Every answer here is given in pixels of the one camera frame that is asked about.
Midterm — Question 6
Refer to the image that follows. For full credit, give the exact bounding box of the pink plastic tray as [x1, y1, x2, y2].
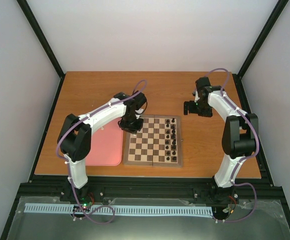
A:
[85, 118, 124, 167]

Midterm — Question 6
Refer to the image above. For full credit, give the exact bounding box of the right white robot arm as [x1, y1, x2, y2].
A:
[183, 77, 260, 189]

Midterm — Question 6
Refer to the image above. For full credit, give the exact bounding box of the light blue cable duct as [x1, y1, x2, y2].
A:
[23, 203, 213, 218]

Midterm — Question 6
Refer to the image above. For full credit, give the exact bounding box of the wooden chess board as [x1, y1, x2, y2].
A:
[123, 115, 183, 168]

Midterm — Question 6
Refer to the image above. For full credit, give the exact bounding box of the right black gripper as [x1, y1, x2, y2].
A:
[184, 100, 212, 118]

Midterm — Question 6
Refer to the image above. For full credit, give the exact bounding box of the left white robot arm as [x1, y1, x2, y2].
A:
[55, 91, 147, 202]

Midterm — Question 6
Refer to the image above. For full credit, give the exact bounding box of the black aluminium frame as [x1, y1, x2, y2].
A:
[0, 0, 290, 240]

